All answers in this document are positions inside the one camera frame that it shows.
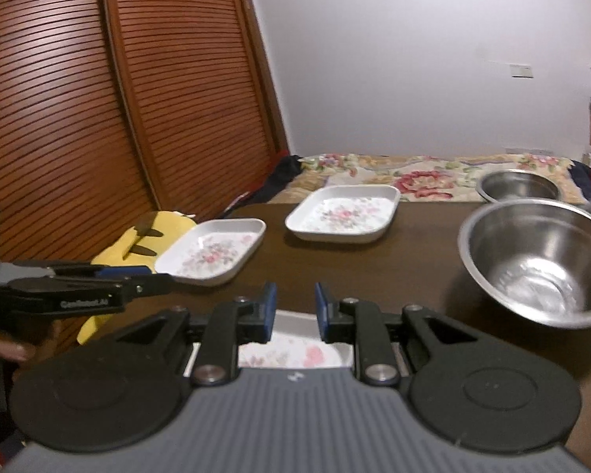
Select white wall switch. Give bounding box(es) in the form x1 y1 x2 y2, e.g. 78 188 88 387
509 64 534 79

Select wooden louvered wardrobe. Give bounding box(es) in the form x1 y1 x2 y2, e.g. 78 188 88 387
0 0 292 307

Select left hand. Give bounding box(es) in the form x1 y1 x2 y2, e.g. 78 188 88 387
0 320 63 367

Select floral square plate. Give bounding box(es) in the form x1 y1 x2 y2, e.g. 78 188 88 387
154 218 267 287
285 185 400 244
185 313 353 371

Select large steel bowl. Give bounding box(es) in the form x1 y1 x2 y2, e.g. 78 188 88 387
458 199 591 329

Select floral bed quilt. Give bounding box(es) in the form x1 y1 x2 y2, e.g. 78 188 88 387
272 153 591 204

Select dark clothes on bed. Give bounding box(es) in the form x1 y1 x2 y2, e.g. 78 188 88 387
219 151 303 218

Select yellow Pikachu plush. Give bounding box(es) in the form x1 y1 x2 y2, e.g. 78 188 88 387
75 209 199 346

